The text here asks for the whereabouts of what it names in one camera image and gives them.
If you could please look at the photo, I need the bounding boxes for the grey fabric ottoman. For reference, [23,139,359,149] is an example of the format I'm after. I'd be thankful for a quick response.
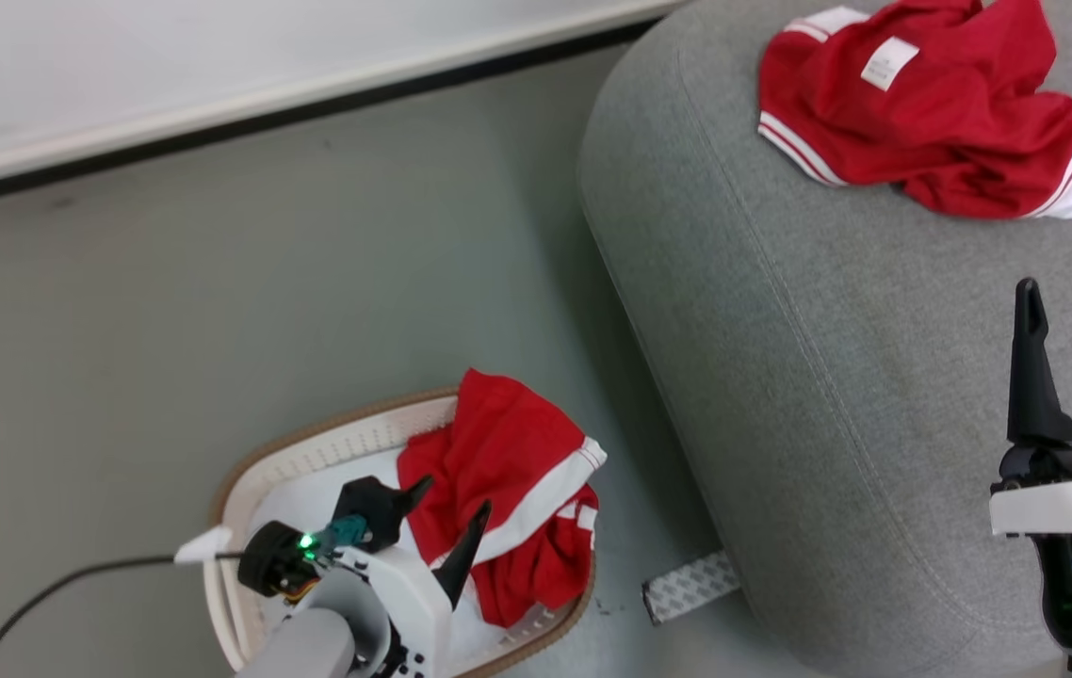
[578,0,1072,678]

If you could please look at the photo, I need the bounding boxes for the red white shirt with label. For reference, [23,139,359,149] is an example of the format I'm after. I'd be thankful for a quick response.
[757,0,1072,220]

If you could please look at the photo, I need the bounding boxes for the thin black cable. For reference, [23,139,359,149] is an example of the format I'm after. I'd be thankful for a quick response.
[0,551,245,678]

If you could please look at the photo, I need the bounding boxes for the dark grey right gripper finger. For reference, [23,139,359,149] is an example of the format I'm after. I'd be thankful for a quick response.
[1007,278,1072,446]

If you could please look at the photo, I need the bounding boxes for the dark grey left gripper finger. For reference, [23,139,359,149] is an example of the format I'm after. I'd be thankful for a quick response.
[431,501,493,609]
[333,476,434,553]

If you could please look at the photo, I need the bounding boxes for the dark baseboard strip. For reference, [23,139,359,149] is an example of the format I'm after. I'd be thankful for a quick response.
[0,14,688,213]

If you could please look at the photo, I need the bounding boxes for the white perforated basket tan rim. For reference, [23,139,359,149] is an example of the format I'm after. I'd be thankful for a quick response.
[204,386,598,678]

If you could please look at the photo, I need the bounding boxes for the white patterned tape strip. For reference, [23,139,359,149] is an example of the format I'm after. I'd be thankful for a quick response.
[642,551,742,625]

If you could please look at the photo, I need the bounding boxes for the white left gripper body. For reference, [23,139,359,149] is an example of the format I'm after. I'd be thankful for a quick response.
[327,542,454,678]

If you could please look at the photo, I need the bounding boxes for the red garment white stripe band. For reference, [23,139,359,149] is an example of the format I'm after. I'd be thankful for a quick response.
[397,367,608,629]

